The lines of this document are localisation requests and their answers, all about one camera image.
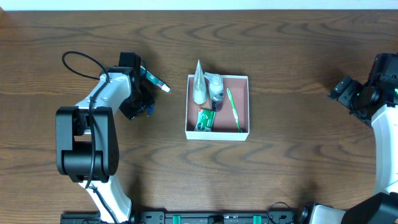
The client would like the blue disposable razor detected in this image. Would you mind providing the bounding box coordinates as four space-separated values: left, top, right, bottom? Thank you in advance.
147 104 155 117

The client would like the green toothpaste tube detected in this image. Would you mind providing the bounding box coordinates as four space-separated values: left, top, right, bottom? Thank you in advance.
140 65 170 93

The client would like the white Pantene tube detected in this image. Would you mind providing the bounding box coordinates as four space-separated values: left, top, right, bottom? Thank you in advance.
193 60 207 105

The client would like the green Dettol soap box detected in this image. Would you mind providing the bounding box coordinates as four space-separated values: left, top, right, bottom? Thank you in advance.
194 108 216 132

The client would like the clear sanitizer pump bottle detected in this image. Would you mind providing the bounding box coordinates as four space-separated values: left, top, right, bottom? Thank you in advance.
204 72 224 111

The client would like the green white toothbrush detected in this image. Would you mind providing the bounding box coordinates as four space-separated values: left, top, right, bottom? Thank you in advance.
226 88 243 133

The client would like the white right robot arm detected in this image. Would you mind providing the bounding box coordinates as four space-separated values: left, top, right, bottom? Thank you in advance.
300 52 397 224

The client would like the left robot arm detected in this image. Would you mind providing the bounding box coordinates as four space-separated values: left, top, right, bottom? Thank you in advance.
55 65 154 223

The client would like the white box with maroon interior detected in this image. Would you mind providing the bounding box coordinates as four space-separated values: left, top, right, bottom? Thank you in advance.
185 75 250 141

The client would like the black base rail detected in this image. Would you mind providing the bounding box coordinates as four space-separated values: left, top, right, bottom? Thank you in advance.
60 205 312 224

